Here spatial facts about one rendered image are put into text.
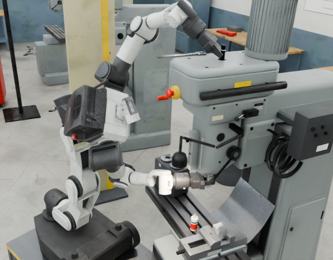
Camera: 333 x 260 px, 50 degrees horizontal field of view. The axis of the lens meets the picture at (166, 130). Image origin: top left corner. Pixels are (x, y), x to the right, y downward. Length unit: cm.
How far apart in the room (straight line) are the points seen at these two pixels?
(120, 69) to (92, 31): 138
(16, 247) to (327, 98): 224
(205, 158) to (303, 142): 45
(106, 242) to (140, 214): 116
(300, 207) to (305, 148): 63
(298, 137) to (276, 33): 46
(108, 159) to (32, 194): 238
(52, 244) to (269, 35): 183
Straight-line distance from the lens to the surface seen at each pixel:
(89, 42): 318
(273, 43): 169
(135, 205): 369
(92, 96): 171
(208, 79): 146
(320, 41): 676
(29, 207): 383
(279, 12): 167
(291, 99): 186
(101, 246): 244
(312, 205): 227
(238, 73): 154
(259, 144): 182
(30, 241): 286
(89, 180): 220
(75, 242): 253
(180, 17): 158
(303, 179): 210
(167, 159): 231
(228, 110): 160
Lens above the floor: 230
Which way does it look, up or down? 26 degrees down
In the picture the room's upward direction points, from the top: 3 degrees clockwise
